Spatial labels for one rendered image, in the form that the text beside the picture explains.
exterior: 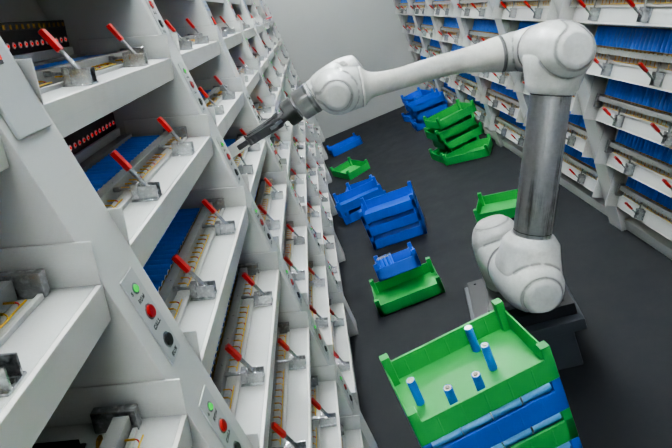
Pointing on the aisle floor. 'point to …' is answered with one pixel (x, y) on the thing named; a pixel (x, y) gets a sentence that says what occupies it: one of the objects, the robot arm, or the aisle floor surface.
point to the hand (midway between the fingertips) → (238, 146)
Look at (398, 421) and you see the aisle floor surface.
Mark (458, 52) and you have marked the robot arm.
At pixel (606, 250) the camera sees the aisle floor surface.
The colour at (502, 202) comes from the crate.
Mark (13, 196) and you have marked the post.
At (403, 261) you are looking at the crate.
